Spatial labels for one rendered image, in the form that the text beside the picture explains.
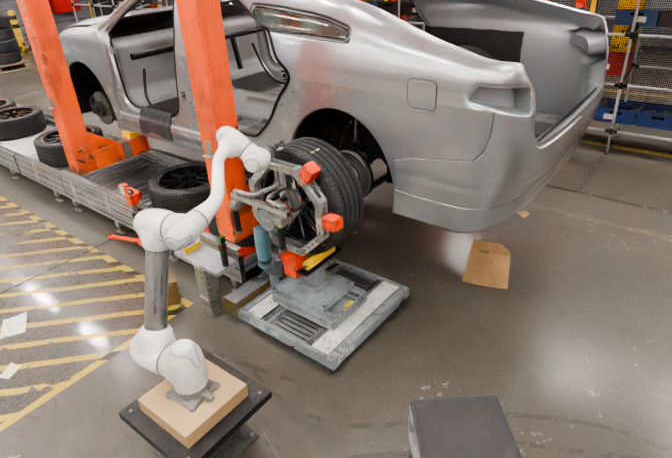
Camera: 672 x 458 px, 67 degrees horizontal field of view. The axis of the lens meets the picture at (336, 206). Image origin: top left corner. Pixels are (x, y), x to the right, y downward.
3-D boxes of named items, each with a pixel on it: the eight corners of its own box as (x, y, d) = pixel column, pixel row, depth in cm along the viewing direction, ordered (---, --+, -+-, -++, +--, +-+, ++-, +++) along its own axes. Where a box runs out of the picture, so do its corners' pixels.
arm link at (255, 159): (276, 155, 256) (255, 139, 255) (264, 164, 242) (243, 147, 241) (265, 171, 260) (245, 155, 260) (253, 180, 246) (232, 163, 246)
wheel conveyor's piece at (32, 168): (146, 176, 550) (138, 142, 532) (69, 207, 491) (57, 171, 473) (98, 158, 606) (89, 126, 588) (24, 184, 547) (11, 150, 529)
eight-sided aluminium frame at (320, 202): (331, 260, 285) (326, 172, 260) (324, 265, 281) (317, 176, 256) (263, 233, 316) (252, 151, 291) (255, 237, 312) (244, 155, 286)
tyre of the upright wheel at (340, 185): (385, 209, 280) (316, 114, 283) (360, 228, 263) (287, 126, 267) (323, 253, 328) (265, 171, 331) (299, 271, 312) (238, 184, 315)
